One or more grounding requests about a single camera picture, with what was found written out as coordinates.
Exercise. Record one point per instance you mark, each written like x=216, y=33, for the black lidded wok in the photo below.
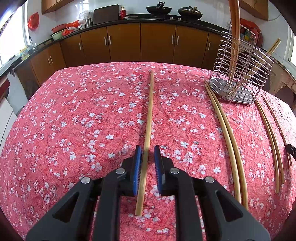
x=190, y=13

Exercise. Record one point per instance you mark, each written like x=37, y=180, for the brown upper wall cabinet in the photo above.
x=49, y=6

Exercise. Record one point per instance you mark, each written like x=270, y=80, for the colourful items on side table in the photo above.
x=255, y=29

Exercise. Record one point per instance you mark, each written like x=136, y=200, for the red plastic bag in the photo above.
x=33, y=21

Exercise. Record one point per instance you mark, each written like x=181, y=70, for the red floral tablecloth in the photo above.
x=84, y=121

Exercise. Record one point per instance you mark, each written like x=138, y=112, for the black wok with handle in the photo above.
x=159, y=10

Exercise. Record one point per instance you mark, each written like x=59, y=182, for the dark cutting board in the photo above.
x=106, y=14

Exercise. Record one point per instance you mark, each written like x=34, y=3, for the wooden chopstick four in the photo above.
x=143, y=173

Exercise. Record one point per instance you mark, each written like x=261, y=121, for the metal wire utensil holder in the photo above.
x=249, y=54

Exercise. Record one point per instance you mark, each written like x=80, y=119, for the wooden chopstick two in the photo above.
x=262, y=60

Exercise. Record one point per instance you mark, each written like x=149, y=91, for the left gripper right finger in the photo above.
x=203, y=207

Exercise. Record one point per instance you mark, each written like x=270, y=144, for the wooden chopstick six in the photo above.
x=242, y=179

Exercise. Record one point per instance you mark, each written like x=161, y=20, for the red bottle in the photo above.
x=122, y=13

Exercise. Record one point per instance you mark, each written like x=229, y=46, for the right upper wall cabinet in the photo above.
x=257, y=8

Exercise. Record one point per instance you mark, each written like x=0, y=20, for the wooden chopstick one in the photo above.
x=232, y=63

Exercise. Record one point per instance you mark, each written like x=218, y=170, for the green basin with red items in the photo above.
x=66, y=29

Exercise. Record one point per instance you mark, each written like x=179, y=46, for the brown lower kitchen cabinets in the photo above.
x=139, y=41

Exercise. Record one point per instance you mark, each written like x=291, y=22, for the wooden chopstick three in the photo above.
x=236, y=24

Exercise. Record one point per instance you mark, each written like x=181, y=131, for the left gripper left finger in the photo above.
x=91, y=208

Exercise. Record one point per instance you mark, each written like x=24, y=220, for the cream wooden side table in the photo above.
x=281, y=84

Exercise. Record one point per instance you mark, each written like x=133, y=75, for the wooden chopstick five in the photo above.
x=236, y=182

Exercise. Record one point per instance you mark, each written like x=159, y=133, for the wooden chopstick seven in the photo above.
x=274, y=149

